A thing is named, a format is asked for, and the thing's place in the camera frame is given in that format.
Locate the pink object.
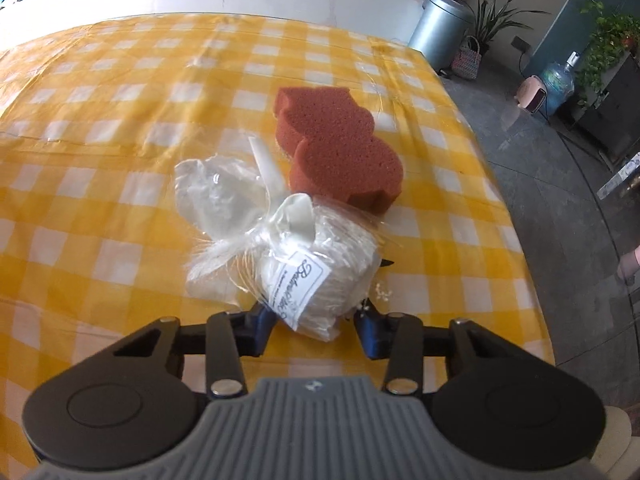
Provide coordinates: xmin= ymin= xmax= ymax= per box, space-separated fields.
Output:
xmin=617 ymin=245 xmax=640 ymax=287

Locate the brown sponge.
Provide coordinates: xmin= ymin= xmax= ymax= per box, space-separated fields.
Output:
xmin=274 ymin=86 xmax=405 ymax=217

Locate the yellow checkered tablecloth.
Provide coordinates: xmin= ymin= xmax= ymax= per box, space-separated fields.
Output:
xmin=0 ymin=12 xmax=556 ymax=461

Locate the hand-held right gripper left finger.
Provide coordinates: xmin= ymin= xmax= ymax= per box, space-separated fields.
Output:
xmin=112 ymin=305 xmax=275 ymax=401

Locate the white printed panel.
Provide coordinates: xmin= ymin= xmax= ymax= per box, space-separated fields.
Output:
xmin=597 ymin=152 xmax=640 ymax=202

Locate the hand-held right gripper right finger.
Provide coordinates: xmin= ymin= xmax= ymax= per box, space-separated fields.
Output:
xmin=352 ymin=307 xmax=522 ymax=397

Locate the green pothos plant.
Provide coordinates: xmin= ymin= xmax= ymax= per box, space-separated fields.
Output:
xmin=565 ymin=0 xmax=640 ymax=108

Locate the dark cabinet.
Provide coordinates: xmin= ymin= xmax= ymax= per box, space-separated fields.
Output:
xmin=570 ymin=52 xmax=640 ymax=161

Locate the grey metal trash can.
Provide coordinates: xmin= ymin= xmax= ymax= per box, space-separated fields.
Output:
xmin=407 ymin=0 xmax=473 ymax=73

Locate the pink space heater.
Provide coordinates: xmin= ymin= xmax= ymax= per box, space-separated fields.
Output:
xmin=515 ymin=75 xmax=551 ymax=114

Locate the blue water jug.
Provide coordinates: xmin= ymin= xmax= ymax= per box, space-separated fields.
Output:
xmin=537 ymin=50 xmax=576 ymax=111

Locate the white puff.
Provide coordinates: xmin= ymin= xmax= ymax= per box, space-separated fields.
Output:
xmin=174 ymin=135 xmax=386 ymax=343

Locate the woven basket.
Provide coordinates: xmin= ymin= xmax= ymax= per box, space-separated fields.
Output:
xmin=450 ymin=35 xmax=483 ymax=81

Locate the tall leafy floor plant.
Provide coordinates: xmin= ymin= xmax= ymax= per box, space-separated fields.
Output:
xmin=462 ymin=0 xmax=551 ymax=61

